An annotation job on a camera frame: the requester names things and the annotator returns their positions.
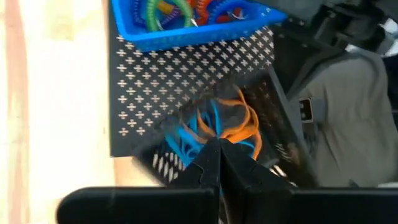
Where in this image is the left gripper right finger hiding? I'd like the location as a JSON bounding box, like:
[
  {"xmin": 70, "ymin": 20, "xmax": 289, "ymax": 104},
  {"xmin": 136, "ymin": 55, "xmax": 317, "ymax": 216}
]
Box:
[{"xmin": 219, "ymin": 138, "xmax": 327, "ymax": 224}]

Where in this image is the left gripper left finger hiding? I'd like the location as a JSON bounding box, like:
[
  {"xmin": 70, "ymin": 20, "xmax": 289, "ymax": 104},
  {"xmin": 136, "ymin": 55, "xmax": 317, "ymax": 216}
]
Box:
[{"xmin": 167, "ymin": 136, "xmax": 222, "ymax": 224}]

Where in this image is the black plastic basket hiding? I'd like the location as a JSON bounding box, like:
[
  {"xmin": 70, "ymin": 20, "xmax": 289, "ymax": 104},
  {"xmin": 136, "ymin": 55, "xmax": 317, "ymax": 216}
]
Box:
[{"xmin": 132, "ymin": 67, "xmax": 318, "ymax": 188}]

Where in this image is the black perforated metal shelf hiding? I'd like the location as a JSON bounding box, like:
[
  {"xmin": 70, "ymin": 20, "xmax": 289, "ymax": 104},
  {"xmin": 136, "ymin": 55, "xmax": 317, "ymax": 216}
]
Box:
[{"xmin": 108, "ymin": 9, "xmax": 278, "ymax": 158}]

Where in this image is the blue plastic basket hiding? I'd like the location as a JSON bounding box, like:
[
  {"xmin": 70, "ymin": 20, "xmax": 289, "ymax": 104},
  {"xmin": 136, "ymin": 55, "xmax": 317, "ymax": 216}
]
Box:
[{"xmin": 111, "ymin": 0, "xmax": 287, "ymax": 52}]

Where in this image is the green coil keychain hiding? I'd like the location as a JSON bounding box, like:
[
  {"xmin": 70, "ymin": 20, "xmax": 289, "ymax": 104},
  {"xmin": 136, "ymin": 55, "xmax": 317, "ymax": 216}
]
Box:
[{"xmin": 145, "ymin": 0, "xmax": 196, "ymax": 32}]

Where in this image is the yellow coil keychain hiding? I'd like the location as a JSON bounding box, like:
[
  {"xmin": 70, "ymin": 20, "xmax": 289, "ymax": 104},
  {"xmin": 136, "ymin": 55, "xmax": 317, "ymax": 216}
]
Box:
[{"xmin": 157, "ymin": 1, "xmax": 175, "ymax": 15}]

